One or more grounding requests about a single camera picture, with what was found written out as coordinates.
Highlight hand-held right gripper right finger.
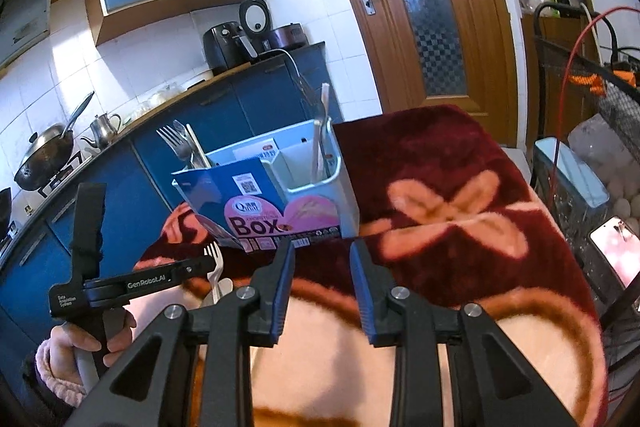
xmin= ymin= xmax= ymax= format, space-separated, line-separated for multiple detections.
xmin=349 ymin=239 xmax=581 ymax=427

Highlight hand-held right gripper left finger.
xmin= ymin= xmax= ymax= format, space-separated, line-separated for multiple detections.
xmin=65 ymin=239 xmax=297 ymax=427

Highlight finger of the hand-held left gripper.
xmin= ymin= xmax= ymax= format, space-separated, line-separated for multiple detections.
xmin=169 ymin=254 xmax=217 ymax=283

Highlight white spoon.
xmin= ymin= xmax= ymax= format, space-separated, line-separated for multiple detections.
xmin=200 ymin=277 xmax=234 ymax=308

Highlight white utensil holder box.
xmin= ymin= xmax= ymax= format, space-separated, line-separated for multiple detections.
xmin=171 ymin=118 xmax=361 ymax=253

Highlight wooden chopstick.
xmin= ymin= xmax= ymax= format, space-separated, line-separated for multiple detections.
xmin=186 ymin=124 xmax=211 ymax=168

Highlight white-handled chopstick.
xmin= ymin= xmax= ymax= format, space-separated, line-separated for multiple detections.
xmin=311 ymin=83 xmax=331 ymax=184

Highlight long steel fork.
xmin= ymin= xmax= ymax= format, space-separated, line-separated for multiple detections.
xmin=296 ymin=74 xmax=323 ymax=132

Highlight person's left hand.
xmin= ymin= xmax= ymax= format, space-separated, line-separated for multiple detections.
xmin=35 ymin=307 xmax=138 ymax=393

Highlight blue kitchen base cabinet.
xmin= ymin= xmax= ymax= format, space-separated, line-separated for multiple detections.
xmin=0 ymin=41 xmax=346 ymax=358

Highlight gas stove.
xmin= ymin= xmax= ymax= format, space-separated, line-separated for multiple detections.
xmin=37 ymin=147 xmax=88 ymax=198

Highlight black wok with lid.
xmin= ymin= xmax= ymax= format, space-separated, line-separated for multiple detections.
xmin=13 ymin=91 xmax=96 ymax=192

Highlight steel kettle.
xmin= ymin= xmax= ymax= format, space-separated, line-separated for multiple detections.
xmin=80 ymin=112 xmax=123 ymax=148

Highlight red and pink floral blanket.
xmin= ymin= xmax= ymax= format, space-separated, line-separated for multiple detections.
xmin=132 ymin=104 xmax=608 ymax=427

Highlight grey range hood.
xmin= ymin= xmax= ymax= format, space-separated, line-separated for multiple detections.
xmin=0 ymin=0 xmax=56 ymax=72

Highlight black air fryer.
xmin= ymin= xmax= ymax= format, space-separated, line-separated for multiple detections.
xmin=202 ymin=22 xmax=261 ymax=70

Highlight light blue plastic container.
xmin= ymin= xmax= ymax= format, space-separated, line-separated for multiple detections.
xmin=532 ymin=137 xmax=611 ymax=253

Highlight dark red pressure cooker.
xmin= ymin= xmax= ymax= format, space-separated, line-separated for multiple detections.
xmin=265 ymin=23 xmax=307 ymax=52

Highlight rice cooker with open lid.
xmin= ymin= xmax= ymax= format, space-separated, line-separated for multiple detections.
xmin=238 ymin=0 xmax=273 ymax=58

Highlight smartphone with pink screen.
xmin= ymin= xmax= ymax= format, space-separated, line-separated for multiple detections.
xmin=589 ymin=216 xmax=640 ymax=290

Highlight pile of white eggs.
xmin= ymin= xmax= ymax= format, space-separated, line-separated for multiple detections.
xmin=600 ymin=177 xmax=640 ymax=233

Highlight crumpled white plastic bag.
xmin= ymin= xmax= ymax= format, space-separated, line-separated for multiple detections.
xmin=567 ymin=112 xmax=636 ymax=188

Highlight wooden door with glass pane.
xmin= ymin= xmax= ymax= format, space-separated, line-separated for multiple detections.
xmin=312 ymin=0 xmax=518 ymax=120

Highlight black metal rack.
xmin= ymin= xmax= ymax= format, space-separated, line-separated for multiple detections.
xmin=532 ymin=2 xmax=640 ymax=358

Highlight orange vegetables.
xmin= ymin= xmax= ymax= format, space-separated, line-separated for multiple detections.
xmin=570 ymin=67 xmax=638 ymax=95

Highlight white power cable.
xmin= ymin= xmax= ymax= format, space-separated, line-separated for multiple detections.
xmin=272 ymin=48 xmax=306 ymax=92

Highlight red cable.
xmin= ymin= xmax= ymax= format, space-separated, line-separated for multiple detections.
xmin=555 ymin=7 xmax=640 ymax=208

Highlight thick black cable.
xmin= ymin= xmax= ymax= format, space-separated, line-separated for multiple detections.
xmin=590 ymin=13 xmax=621 ymax=62

